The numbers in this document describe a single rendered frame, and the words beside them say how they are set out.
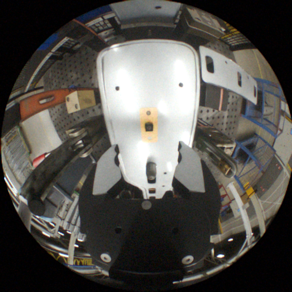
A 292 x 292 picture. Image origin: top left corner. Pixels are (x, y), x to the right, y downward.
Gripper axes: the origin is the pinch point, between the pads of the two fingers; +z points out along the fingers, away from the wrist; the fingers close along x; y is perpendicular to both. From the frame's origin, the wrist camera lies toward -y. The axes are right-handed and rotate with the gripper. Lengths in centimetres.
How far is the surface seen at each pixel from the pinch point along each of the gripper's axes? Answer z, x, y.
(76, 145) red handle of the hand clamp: 0.3, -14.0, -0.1
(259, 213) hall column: -165, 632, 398
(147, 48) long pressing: 7.4, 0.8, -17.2
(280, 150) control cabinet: 13, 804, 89
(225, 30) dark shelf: 4.8, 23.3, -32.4
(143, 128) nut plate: 7.1, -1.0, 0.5
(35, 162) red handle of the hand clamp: -6.6, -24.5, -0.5
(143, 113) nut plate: 7.1, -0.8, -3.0
